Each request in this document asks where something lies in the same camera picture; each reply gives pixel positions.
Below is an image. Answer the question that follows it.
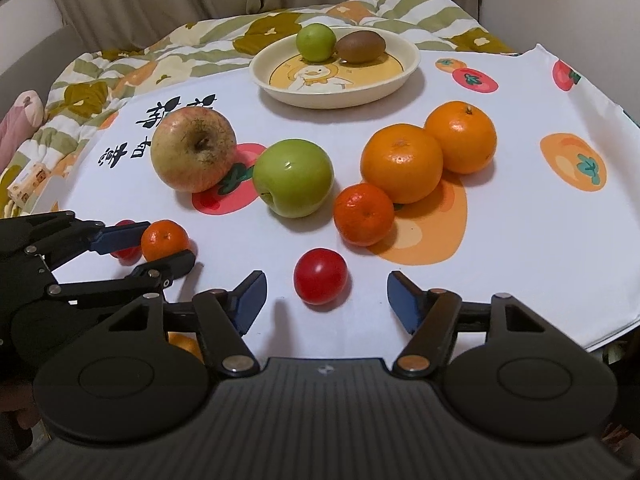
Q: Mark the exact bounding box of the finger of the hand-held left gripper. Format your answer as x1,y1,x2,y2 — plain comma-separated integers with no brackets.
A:
25,211,152,269
46,250,197,307

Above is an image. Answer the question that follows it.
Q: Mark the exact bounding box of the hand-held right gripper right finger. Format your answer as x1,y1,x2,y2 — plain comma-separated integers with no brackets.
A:
387,270,556,377

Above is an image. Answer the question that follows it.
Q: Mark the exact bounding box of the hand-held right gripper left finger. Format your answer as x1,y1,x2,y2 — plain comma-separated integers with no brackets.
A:
92,270,268,378

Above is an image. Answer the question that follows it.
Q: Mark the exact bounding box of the red tomato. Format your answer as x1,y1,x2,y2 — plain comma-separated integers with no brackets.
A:
109,219,143,262
293,248,349,306

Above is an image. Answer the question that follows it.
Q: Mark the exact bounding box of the small light orange tangerine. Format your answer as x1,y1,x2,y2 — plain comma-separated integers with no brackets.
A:
140,219,191,263

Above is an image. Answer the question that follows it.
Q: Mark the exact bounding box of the dark orange tangerine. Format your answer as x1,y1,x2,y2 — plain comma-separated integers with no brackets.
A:
333,183,396,247

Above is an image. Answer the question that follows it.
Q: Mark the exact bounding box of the red and yellow apple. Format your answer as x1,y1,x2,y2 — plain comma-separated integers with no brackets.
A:
150,106,238,194

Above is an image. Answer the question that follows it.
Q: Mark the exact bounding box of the large green apple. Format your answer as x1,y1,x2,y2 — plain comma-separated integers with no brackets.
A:
252,138,335,219

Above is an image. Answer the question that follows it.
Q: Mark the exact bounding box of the large orange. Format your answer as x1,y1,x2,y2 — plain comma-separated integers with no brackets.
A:
360,123,444,205
424,101,498,175

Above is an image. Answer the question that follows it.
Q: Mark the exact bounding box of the cream plate with duck print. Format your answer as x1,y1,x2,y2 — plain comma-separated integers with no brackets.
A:
249,30,422,109

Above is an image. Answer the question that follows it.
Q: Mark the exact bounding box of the white fruit-print cloth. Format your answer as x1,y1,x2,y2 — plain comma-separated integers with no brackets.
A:
50,42,640,356

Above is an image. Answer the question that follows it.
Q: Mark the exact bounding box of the pink plush toy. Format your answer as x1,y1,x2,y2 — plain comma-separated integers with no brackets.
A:
0,90,48,171

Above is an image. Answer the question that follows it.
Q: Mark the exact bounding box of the floral striped quilt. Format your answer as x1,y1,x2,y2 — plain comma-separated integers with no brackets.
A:
0,0,516,221

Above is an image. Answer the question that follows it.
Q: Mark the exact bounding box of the grey upholstered headboard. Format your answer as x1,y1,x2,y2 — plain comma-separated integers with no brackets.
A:
0,25,86,126

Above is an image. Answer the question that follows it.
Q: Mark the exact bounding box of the brown kiwi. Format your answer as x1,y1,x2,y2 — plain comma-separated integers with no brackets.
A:
334,30,388,64

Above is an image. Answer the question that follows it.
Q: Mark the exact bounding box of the small green apple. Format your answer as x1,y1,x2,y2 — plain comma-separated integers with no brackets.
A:
295,23,337,63

